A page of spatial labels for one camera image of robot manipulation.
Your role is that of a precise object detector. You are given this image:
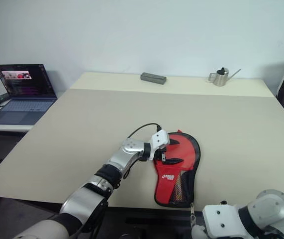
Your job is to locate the open laptop computer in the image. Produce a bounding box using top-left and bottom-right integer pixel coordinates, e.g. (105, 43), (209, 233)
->
(0, 63), (58, 126)

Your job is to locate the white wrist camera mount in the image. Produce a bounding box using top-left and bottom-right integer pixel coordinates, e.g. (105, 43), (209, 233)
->
(191, 204), (246, 239)
(148, 129), (170, 160)

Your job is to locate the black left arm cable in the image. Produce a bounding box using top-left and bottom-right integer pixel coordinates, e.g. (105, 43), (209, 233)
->
(126, 123), (162, 139)

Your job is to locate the silver zipper pull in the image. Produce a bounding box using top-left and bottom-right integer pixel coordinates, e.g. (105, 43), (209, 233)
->
(189, 202), (197, 226)

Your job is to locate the red paddle case black trim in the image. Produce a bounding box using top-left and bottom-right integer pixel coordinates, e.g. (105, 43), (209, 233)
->
(153, 128), (202, 208)

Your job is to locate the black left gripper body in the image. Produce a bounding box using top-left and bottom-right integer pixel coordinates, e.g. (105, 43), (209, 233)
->
(154, 146), (169, 165)

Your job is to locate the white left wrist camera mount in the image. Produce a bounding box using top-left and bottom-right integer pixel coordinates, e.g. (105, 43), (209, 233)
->
(148, 129), (170, 160)

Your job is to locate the grey oblong case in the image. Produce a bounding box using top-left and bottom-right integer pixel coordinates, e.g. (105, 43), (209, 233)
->
(140, 72), (168, 85)

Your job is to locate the silver metal watering can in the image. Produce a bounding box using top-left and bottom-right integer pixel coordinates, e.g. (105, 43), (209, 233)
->
(208, 67), (242, 87)

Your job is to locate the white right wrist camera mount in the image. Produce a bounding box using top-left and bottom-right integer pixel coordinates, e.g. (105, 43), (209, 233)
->
(191, 204), (246, 239)

